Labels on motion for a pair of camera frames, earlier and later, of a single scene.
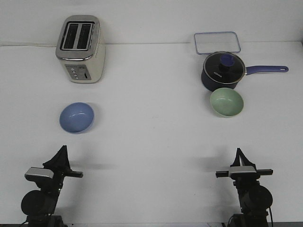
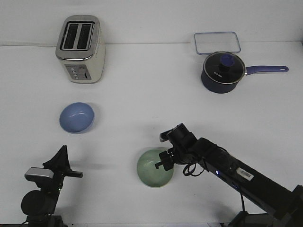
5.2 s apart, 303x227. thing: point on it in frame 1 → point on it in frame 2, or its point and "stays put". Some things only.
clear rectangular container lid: (208, 42) stays put
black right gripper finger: (236, 162) → (157, 165)
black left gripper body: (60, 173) stays put
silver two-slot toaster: (81, 49) stays put
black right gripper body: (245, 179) → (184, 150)
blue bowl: (76, 117) stays put
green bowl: (226, 102) → (147, 170)
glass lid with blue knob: (224, 67) stays put
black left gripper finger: (60, 161) stays put
